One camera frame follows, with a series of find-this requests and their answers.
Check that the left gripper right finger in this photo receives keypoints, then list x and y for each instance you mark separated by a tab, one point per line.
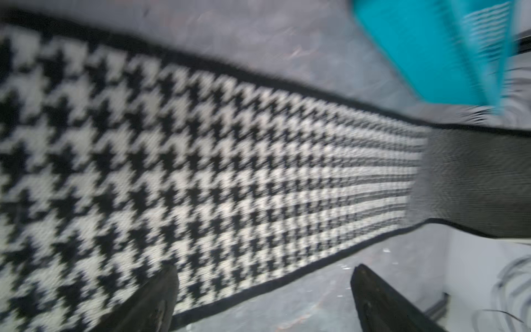
382	308

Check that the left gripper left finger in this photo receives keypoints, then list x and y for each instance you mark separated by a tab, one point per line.
150	308

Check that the black white patterned knit scarf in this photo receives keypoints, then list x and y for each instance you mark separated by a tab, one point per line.
120	157

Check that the teal plastic basket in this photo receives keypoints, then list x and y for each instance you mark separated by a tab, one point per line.
449	52

